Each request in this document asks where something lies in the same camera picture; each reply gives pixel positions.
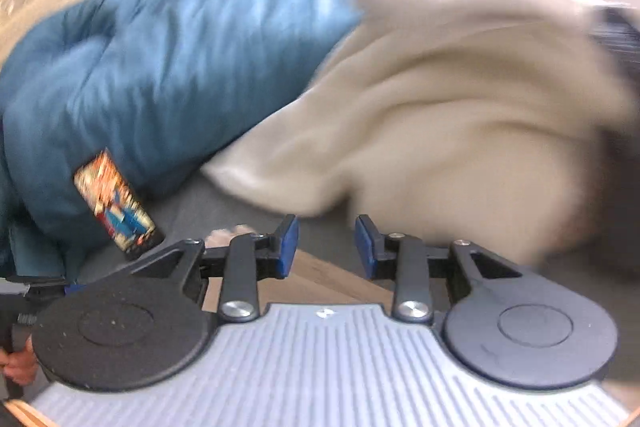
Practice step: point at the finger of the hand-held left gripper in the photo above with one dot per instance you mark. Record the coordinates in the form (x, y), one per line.
(55, 288)

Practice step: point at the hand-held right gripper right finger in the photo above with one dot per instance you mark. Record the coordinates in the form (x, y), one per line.
(364, 247)

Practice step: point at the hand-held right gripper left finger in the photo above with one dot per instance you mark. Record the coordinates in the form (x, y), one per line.
(290, 247)

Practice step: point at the beige pants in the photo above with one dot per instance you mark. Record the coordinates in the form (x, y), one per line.
(320, 284)

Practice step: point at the person's left hand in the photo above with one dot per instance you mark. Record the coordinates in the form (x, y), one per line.
(27, 364)

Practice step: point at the smartphone with lit screen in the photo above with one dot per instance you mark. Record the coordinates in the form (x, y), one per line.
(117, 207)

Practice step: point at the grey bed cover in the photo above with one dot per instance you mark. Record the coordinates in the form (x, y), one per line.
(190, 207)

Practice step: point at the cream fleece blanket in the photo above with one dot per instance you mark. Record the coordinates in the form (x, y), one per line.
(425, 117)

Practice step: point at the blue duvet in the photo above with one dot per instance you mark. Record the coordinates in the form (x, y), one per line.
(175, 57)

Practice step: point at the plaid shirt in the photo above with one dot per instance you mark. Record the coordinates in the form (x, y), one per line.
(620, 27)

